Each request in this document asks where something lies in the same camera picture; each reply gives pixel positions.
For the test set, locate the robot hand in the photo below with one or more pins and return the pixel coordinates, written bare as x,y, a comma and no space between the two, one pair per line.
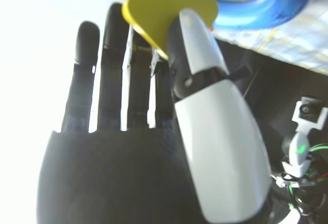
115,178

